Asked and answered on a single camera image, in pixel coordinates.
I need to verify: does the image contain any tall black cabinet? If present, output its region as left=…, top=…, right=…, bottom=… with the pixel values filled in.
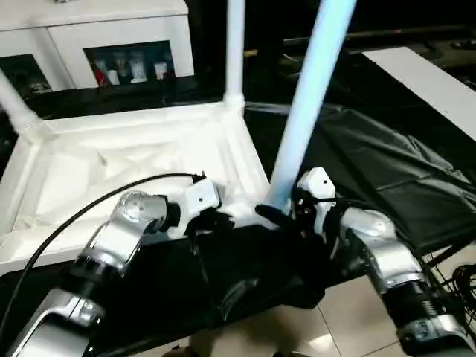
left=185, top=0, right=317, bottom=101

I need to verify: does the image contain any black plastic mat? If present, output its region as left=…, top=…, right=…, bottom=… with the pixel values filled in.
left=0, top=48, right=476, bottom=350

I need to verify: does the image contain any black horizontal bar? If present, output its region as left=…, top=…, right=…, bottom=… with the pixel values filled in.
left=284, top=25, right=476, bottom=45

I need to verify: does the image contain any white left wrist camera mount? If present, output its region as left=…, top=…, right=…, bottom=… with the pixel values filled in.
left=167, top=177, right=222, bottom=239

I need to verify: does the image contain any white flat board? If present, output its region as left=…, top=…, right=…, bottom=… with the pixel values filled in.
left=362, top=46, right=476, bottom=142

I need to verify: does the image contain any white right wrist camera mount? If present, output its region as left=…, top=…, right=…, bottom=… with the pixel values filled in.
left=296, top=166, right=338, bottom=242

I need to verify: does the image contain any white cabinet with glass doors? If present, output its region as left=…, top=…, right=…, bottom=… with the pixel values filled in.
left=0, top=0, right=196, bottom=92

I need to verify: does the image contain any black tripod stand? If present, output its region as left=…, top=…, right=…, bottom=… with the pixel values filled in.
left=422, top=234, right=476, bottom=268

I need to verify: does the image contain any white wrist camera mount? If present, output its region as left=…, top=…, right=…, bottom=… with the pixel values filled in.
left=167, top=177, right=222, bottom=239
left=296, top=166, right=338, bottom=242

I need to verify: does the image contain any white plastic table top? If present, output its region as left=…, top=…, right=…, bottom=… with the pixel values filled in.
left=0, top=100, right=295, bottom=276

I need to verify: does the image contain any black stand base with cables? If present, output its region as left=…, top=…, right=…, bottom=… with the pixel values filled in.
left=419, top=245, right=476, bottom=324

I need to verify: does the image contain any white printed carton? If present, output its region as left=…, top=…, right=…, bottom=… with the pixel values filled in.
left=129, top=55, right=146, bottom=83

